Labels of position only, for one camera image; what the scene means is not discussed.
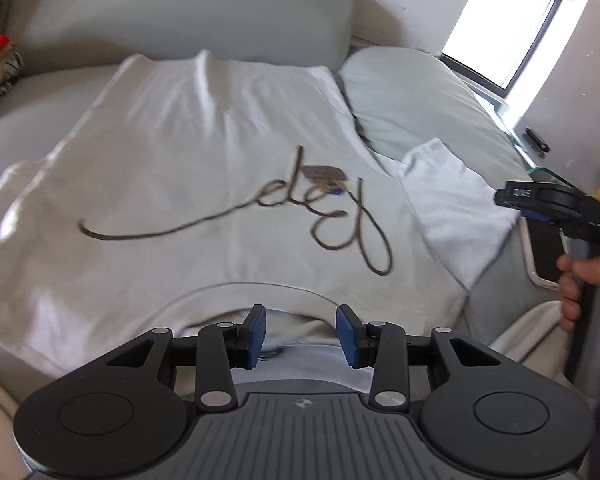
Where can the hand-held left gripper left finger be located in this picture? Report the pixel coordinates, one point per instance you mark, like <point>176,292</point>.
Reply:
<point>256,334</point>

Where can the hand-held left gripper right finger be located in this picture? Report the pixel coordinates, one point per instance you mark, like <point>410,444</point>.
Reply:
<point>346,335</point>

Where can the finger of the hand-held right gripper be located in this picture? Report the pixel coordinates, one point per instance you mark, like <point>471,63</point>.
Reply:
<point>535,197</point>

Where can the white script-print t-shirt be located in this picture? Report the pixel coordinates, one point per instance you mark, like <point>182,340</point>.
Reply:
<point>180,160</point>

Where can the person's right hand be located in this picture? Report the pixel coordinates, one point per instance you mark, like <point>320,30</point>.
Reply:
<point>572,285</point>

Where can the white-cased phone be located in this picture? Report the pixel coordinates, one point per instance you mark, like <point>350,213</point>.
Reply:
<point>540,250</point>

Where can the small black device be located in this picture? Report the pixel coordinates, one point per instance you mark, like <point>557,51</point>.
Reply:
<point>537,139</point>

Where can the grey pillow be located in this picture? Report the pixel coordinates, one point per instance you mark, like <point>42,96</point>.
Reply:
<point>410,105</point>

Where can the window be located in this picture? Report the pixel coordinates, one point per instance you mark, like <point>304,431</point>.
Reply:
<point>505,20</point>

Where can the grey sofa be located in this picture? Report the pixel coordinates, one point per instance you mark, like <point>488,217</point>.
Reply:
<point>190,15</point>

